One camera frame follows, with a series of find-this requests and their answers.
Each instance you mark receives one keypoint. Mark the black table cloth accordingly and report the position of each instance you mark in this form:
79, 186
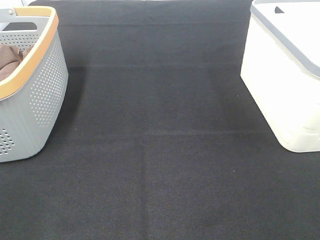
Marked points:
158, 138

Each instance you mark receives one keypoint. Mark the grey perforated laundry basket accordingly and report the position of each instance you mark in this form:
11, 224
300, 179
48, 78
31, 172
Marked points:
32, 95

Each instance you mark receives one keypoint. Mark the brown towel in basket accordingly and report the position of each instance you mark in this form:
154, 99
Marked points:
10, 58

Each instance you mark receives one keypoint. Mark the white lidded storage box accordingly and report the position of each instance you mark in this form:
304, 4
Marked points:
281, 69

